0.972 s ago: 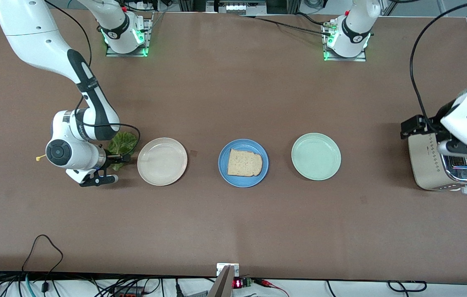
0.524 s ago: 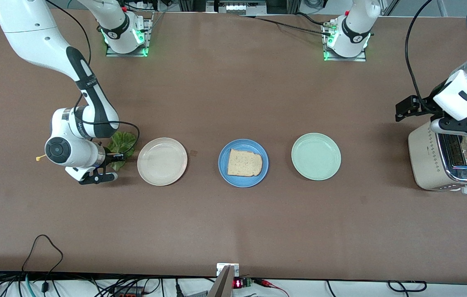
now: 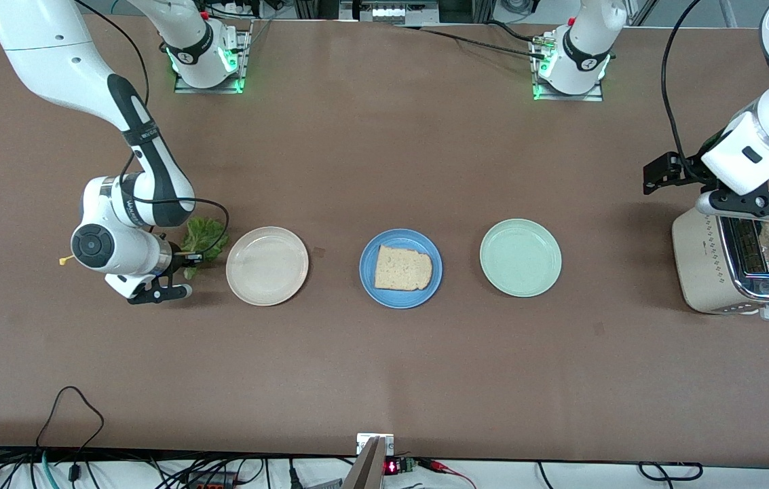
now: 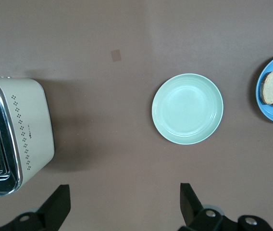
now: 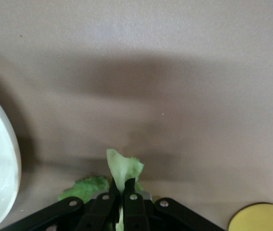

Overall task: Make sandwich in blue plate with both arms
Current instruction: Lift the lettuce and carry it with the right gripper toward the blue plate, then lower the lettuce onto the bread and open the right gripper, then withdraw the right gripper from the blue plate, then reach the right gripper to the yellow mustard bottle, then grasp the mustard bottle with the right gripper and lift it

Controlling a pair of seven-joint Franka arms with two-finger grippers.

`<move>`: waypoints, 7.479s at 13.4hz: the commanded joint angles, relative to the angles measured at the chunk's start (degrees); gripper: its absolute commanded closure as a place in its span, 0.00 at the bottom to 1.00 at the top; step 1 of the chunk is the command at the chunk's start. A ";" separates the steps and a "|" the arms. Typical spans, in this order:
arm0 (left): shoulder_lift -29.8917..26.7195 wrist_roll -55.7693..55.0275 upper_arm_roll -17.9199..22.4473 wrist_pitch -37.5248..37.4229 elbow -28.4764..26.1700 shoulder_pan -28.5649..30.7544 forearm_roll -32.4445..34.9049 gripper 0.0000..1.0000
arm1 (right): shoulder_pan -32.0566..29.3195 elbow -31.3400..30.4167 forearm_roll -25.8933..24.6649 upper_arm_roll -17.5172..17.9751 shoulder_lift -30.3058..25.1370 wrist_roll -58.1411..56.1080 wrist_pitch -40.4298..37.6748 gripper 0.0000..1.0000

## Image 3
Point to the small white bracket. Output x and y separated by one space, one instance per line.
364 441

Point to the circuit board with red display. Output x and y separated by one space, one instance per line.
399 466

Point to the yellow mustard squeeze bottle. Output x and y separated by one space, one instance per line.
65 259

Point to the light green round plate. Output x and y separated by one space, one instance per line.
520 257

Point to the beige round plate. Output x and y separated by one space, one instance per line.
267 265

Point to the grey device with light strip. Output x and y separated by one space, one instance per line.
391 12

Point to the grey camera pole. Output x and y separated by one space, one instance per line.
365 468

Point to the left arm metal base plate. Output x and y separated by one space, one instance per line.
594 97

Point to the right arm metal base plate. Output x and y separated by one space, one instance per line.
184 87

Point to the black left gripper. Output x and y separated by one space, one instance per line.
687 169

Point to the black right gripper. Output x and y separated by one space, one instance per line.
178 257

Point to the green lettuce leaf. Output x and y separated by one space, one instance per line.
208 234

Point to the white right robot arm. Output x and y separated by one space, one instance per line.
51 54

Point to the blue round plate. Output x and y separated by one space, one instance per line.
400 302

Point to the cream and chrome toaster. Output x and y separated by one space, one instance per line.
700 261

